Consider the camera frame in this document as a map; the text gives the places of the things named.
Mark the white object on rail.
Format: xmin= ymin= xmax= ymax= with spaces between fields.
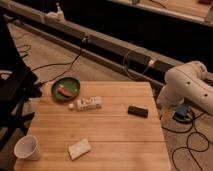
xmin=46 ymin=4 xmax=65 ymax=22

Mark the black eraser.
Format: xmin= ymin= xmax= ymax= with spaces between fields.
xmin=128 ymin=106 xmax=148 ymax=118

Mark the red sausage on plate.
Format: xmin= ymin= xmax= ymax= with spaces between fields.
xmin=58 ymin=88 xmax=71 ymax=97

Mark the grey metal rail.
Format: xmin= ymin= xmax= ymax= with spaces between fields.
xmin=0 ymin=0 xmax=213 ymax=88

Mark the green plate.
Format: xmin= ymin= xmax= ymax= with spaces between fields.
xmin=51 ymin=77 xmax=81 ymax=102

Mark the white paper cup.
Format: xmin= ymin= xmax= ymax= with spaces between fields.
xmin=14 ymin=135 xmax=41 ymax=161

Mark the small white bottle cap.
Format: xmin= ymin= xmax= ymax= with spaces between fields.
xmin=68 ymin=103 xmax=74 ymax=110

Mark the black floor cable left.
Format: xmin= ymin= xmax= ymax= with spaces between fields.
xmin=16 ymin=38 xmax=88 ymax=86

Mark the white cable with plug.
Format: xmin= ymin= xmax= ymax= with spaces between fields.
xmin=121 ymin=46 xmax=156 ymax=81

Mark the black chair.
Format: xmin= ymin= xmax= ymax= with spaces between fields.
xmin=0 ymin=13 xmax=42 ymax=151

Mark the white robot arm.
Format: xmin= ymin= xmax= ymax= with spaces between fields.
xmin=157 ymin=61 xmax=213 ymax=115

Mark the white sponge block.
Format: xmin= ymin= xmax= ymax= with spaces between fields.
xmin=68 ymin=138 xmax=91 ymax=160

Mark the blue floor box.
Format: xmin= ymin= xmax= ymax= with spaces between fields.
xmin=174 ymin=103 xmax=189 ymax=120

